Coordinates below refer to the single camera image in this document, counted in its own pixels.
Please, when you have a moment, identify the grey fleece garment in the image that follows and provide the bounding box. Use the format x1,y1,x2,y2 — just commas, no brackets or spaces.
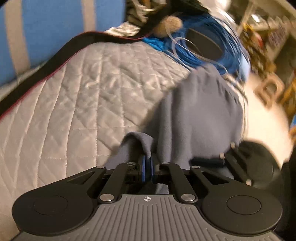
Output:
106,64,243,170

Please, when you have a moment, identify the grey quilted bedspread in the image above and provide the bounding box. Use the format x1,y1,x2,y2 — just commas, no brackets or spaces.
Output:
1,42,188,240

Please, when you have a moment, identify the tan teddy bear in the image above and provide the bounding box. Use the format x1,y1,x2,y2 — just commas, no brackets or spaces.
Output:
152,16,183,38

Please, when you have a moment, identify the cluttered shelf unit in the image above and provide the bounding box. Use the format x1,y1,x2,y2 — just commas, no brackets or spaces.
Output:
228,1,295,118

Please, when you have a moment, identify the black bag with clutter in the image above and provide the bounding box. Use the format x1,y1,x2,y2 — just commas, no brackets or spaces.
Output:
126,1,209,31

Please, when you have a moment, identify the blue cable coil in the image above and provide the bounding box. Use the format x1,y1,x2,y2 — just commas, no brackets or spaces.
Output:
142,12,251,82

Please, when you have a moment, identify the black strap red edge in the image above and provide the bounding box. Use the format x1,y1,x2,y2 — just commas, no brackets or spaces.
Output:
1,31,150,116

